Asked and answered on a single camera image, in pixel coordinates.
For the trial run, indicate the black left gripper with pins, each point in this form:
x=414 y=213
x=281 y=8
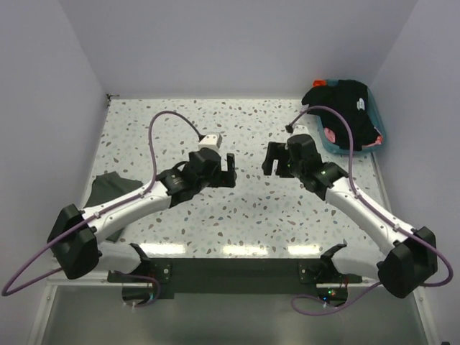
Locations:
x=223 y=180

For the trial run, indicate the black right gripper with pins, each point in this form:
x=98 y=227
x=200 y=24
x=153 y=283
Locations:
x=276 y=152

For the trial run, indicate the grey t shirt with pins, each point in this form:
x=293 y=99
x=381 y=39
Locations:
x=109 y=186

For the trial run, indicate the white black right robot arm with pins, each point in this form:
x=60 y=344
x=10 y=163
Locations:
x=408 y=256

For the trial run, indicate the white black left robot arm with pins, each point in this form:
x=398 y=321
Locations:
x=78 y=237

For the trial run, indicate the pink garment in basket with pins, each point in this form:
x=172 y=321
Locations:
x=330 y=135

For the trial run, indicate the orange garment in basket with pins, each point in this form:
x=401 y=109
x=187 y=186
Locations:
x=319 y=83

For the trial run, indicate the black t shirt in basket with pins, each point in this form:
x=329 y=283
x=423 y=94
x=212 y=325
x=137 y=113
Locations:
x=345 y=108

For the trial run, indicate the teal plastic laundry basket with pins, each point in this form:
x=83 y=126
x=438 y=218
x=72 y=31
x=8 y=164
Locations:
x=363 y=143

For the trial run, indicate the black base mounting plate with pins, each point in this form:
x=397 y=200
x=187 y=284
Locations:
x=234 y=276

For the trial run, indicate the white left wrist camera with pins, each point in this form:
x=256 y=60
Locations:
x=210 y=141

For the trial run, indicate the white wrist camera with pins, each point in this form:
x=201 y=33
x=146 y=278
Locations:
x=210 y=141
x=297 y=129

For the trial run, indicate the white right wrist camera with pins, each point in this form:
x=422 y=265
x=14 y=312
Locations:
x=297 y=129

